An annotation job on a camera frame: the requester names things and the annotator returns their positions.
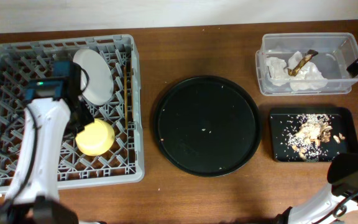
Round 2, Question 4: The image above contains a grey round plate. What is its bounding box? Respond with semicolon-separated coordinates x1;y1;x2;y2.
73;49;114;106

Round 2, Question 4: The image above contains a white paper napkin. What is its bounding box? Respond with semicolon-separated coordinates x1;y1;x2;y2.
265;51;328;91

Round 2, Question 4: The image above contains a wooden chopstick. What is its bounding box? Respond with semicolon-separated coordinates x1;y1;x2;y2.
123;65;128;130
129;59;135;121

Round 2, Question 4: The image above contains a yellow bowl with food scraps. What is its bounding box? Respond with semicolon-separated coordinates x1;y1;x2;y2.
75;118;115;156

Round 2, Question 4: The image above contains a gold foil wrapper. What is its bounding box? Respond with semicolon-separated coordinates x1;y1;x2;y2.
287;49;318;77

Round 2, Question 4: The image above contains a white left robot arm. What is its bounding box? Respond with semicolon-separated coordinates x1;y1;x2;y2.
0;61;94;223

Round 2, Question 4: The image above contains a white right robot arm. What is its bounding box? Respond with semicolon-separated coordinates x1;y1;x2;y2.
271;108;358;223

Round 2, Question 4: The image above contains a grey plastic dishwasher rack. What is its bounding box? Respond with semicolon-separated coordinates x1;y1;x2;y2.
0;34;145;196

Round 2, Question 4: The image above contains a clear plastic bin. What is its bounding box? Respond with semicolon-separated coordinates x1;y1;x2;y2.
255;32;358;96

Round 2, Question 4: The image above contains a food scraps and rice pile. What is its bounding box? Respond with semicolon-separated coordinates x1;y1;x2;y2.
280;114;347;162

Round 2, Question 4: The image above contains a black rectangular tray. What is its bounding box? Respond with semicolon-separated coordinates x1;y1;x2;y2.
269;107;358;162

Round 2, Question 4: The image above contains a round black tray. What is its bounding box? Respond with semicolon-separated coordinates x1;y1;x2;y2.
153;76;262;177

